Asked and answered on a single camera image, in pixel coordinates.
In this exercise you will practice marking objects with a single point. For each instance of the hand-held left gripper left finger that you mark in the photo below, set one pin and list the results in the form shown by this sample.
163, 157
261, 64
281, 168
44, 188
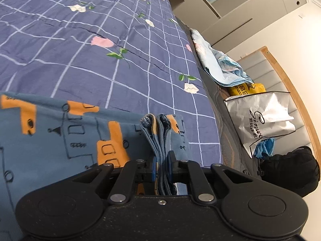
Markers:
153, 167

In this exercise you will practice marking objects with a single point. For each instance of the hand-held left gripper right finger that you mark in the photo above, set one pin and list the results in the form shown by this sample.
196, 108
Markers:
172, 165

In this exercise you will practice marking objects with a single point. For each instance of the blue pants with orange print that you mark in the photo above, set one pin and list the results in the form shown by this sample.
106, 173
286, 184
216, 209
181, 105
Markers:
62, 135

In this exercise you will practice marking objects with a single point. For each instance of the blue plastic item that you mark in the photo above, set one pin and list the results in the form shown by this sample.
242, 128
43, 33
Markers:
264, 148

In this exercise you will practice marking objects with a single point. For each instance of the white plastic bag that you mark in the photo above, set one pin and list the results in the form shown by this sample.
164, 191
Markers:
260, 120

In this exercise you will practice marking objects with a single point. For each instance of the yellow bag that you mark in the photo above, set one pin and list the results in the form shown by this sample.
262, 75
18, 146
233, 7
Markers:
247, 89

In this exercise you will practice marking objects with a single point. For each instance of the light blue crumpled blanket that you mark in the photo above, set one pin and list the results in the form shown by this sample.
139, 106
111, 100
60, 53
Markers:
220, 62

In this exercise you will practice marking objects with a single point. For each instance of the black backpack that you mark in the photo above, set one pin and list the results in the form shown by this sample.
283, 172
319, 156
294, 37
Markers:
291, 170

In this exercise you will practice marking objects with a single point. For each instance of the purple checked floral quilt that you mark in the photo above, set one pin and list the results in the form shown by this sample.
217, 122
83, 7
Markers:
100, 45

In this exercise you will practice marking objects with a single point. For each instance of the wooden padded headboard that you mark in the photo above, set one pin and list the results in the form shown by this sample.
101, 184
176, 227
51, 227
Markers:
283, 77

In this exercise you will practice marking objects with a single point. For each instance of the beige window cabinet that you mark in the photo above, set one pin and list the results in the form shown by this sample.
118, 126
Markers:
198, 2

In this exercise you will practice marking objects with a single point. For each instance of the tall beige wardrobe with round hole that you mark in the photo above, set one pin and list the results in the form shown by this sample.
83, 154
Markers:
263, 5

